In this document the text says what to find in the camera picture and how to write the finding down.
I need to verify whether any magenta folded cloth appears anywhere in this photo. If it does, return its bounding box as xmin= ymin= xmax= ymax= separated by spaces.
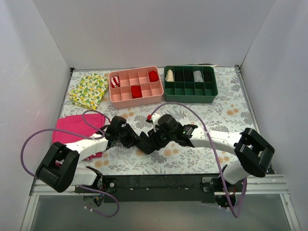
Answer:
xmin=51 ymin=113 xmax=107 ymax=161

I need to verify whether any pink divided organizer box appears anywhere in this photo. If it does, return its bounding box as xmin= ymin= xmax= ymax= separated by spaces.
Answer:
xmin=109 ymin=66 xmax=164 ymax=109

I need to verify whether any green divided organizer box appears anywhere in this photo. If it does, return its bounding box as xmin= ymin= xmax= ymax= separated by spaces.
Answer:
xmin=164 ymin=65 xmax=218 ymax=103

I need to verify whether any black striped underwear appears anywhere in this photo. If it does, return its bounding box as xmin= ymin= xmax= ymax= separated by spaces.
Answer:
xmin=135 ymin=132 xmax=159 ymax=154

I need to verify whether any red rolled cloth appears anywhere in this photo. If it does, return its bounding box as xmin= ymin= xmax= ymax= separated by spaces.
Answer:
xmin=148 ymin=71 xmax=159 ymax=82
xmin=131 ymin=85 xmax=142 ymax=99

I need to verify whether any grey rolled cloth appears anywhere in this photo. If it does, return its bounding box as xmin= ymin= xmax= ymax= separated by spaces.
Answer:
xmin=193 ymin=70 xmax=204 ymax=82

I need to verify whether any aluminium frame rail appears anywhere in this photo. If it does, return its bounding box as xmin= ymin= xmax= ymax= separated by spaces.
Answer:
xmin=22 ymin=174 xmax=300 ymax=231

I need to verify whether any black rolled cloth left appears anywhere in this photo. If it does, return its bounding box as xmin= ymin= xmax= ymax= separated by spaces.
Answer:
xmin=174 ymin=71 xmax=184 ymax=82

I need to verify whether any lemon print folded cloth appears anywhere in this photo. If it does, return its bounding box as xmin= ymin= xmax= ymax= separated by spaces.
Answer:
xmin=69 ymin=73 xmax=109 ymax=110

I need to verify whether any red rolled cloth front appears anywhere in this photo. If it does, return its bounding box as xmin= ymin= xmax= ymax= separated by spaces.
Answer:
xmin=131 ymin=85 xmax=142 ymax=99

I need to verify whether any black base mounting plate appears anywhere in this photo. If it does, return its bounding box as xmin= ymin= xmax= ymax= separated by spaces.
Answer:
xmin=74 ymin=175 xmax=247 ymax=204

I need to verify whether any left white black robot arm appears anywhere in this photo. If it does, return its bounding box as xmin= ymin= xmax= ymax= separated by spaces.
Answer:
xmin=35 ymin=116 xmax=142 ymax=193

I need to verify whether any red rolled cloth back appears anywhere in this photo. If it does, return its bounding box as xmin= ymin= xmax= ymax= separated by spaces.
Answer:
xmin=148 ymin=71 xmax=159 ymax=82

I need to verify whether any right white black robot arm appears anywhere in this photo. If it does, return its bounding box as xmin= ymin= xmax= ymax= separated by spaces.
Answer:
xmin=147 ymin=114 xmax=275 ymax=191

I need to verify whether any red white striped rolled sock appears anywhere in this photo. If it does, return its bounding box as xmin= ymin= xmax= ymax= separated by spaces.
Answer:
xmin=110 ymin=76 xmax=120 ymax=88

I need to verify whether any cream rolled cloth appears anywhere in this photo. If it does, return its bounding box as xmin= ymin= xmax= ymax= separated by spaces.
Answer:
xmin=165 ymin=70 xmax=174 ymax=82

